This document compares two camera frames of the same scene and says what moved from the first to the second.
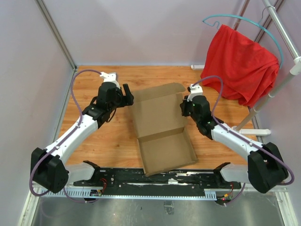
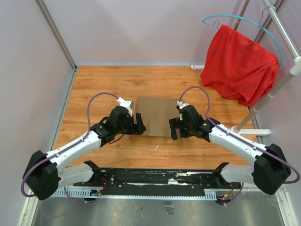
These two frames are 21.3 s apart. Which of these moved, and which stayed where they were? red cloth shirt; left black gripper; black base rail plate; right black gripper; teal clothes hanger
Moved: left black gripper; right black gripper
Stayed: red cloth shirt; teal clothes hanger; black base rail plate
